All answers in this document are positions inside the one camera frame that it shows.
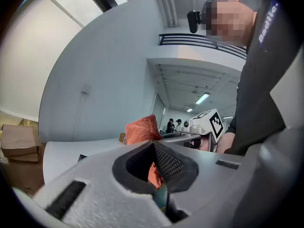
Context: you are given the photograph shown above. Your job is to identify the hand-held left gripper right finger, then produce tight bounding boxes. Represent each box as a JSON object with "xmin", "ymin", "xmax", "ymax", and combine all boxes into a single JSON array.
[{"xmin": 152, "ymin": 141, "xmax": 245, "ymax": 223}]

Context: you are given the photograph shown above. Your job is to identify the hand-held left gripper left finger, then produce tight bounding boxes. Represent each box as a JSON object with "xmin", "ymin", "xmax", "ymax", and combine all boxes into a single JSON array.
[{"xmin": 33, "ymin": 140, "xmax": 172, "ymax": 228}]

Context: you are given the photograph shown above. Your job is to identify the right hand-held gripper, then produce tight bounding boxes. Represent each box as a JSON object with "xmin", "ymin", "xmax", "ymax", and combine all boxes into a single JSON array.
[{"xmin": 162, "ymin": 108, "xmax": 225, "ymax": 153}]

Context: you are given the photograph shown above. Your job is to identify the person's right forearm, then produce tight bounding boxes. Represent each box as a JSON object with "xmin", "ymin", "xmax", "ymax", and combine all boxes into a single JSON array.
[{"xmin": 216, "ymin": 132, "xmax": 236, "ymax": 154}]

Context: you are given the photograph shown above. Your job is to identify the person's right hand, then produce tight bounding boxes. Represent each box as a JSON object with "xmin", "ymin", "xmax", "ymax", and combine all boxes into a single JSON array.
[{"xmin": 190, "ymin": 139, "xmax": 209, "ymax": 151}]

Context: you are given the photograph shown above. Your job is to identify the person's black shirt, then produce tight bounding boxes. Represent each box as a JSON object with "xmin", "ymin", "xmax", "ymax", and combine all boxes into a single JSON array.
[{"xmin": 224, "ymin": 0, "xmax": 304, "ymax": 156}]

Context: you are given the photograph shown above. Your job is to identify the brown cardboard box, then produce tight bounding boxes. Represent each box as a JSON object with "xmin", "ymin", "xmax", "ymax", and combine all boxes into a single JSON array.
[{"xmin": 0, "ymin": 123, "xmax": 42, "ymax": 162}]

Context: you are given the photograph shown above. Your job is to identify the black balcony railing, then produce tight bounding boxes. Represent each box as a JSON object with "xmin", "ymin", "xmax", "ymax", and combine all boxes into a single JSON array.
[{"xmin": 159, "ymin": 33, "xmax": 247, "ymax": 60}]

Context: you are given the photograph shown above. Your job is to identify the person's head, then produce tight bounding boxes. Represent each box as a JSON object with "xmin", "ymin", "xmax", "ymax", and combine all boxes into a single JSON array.
[{"xmin": 201, "ymin": 0, "xmax": 259, "ymax": 48}]

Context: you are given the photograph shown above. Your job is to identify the white ceiling pipes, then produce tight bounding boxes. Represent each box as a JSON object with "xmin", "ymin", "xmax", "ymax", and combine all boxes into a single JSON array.
[{"xmin": 152, "ymin": 0, "xmax": 179, "ymax": 29}]

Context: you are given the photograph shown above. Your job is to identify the large black-framed window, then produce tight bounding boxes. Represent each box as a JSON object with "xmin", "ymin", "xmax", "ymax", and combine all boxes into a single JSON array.
[{"xmin": 48, "ymin": 0, "xmax": 129, "ymax": 29}]

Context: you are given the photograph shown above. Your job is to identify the black head-worn camera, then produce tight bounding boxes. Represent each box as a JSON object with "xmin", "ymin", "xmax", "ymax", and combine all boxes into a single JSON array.
[{"xmin": 187, "ymin": 10, "xmax": 203, "ymax": 34}]

